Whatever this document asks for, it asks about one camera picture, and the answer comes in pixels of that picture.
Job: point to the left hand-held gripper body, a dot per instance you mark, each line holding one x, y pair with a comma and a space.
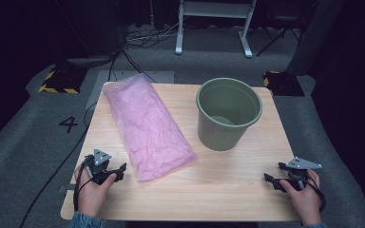
100, 156

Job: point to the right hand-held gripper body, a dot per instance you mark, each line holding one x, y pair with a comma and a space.
301, 164

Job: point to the pink plastic bag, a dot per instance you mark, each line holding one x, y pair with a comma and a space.
145, 126

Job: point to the green plastic bin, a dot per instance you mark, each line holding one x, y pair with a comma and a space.
215, 136

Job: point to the person's left hand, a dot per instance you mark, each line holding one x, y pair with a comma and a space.
90, 198

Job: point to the person's right hand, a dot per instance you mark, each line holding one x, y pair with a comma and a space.
307, 202

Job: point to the grey tape strip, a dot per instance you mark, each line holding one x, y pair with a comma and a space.
64, 188

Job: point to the black tripod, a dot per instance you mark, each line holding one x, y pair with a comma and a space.
274, 42

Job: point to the grey column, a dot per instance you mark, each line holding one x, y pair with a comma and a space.
313, 38

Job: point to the black yellow striped base plate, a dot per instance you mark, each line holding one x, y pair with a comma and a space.
61, 80
285, 85

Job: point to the white metal stand frame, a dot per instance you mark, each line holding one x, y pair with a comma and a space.
179, 41

